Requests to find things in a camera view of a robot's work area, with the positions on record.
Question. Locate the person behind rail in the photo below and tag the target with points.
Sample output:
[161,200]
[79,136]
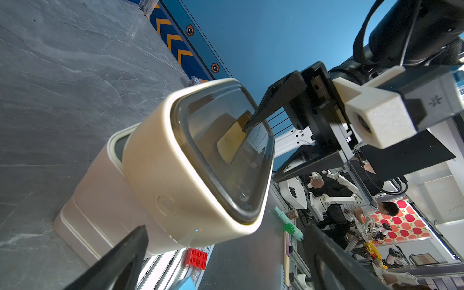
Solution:
[340,217]

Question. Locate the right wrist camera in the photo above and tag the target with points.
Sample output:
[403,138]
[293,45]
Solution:
[402,102]

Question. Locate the grey lid tissue box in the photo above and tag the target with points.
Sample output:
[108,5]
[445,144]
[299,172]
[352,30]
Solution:
[105,197]
[81,234]

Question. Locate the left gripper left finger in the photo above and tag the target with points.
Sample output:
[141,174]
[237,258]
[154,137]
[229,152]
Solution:
[120,268]

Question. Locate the blue triangle piece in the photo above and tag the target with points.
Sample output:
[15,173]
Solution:
[185,284]

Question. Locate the cream tissue box angled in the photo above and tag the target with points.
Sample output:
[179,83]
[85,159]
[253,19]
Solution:
[195,167]

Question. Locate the red block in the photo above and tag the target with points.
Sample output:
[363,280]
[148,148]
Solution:
[195,258]

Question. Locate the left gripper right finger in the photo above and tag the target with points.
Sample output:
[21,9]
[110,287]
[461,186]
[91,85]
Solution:
[333,269]

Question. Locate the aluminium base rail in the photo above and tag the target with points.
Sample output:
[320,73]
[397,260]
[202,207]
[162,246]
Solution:
[165,271]

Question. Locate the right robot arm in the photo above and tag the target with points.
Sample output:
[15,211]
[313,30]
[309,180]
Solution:
[412,34]

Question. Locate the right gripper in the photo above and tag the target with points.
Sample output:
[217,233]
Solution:
[310,100]

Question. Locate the small clear bottle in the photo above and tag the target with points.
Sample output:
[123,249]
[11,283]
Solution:
[194,81]

